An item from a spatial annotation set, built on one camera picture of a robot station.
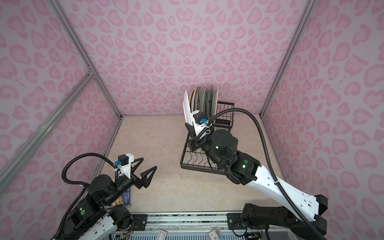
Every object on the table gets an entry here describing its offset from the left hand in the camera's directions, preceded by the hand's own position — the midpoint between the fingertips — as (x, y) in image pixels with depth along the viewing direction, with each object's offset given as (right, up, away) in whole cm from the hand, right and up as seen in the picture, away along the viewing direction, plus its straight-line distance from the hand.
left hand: (149, 161), depth 64 cm
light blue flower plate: (+24, +28, +13) cm, 39 cm away
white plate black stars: (+30, +27, +13) cm, 42 cm away
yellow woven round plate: (+26, +27, +15) cm, 40 cm away
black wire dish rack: (+22, -5, +29) cm, 37 cm away
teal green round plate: (+28, +28, +14) cm, 42 cm away
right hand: (+17, +16, -9) cm, 25 cm away
